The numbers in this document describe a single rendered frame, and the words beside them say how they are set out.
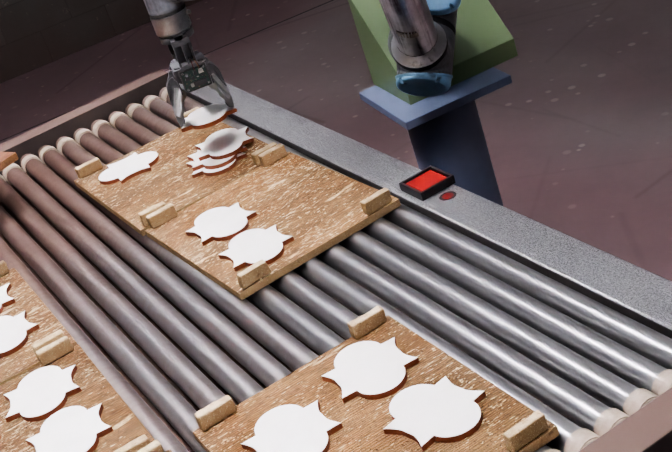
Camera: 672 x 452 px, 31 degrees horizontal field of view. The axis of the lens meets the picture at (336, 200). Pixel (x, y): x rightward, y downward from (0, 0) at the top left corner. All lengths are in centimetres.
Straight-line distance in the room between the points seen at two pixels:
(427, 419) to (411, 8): 96
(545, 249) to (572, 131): 246
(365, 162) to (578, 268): 67
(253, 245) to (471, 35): 87
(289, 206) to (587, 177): 194
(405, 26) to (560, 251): 63
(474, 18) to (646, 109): 172
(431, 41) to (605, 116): 208
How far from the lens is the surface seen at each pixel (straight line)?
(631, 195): 393
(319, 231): 217
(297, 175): 241
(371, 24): 278
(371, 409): 169
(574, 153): 425
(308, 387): 178
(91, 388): 199
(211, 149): 259
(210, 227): 231
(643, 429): 152
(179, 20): 244
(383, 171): 236
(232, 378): 189
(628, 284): 184
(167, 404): 190
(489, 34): 281
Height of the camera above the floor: 192
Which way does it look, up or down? 26 degrees down
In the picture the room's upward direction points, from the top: 19 degrees counter-clockwise
